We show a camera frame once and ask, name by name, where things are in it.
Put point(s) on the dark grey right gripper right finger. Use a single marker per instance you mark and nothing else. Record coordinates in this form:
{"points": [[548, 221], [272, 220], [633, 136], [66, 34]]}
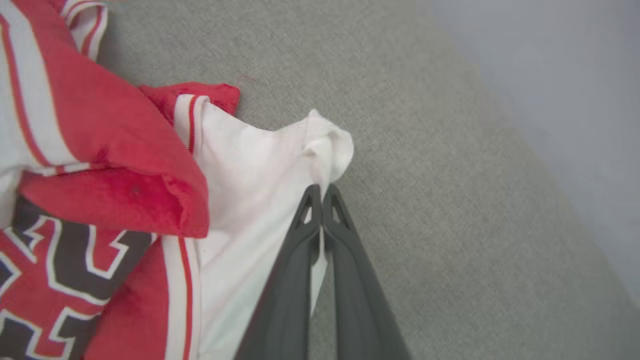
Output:
{"points": [[357, 300]]}

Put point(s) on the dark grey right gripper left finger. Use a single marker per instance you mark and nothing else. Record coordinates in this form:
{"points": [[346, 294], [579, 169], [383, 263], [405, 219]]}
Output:
{"points": [[285, 300]]}

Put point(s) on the red white basketball jersey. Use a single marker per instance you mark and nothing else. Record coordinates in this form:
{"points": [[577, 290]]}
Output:
{"points": [[240, 175]]}

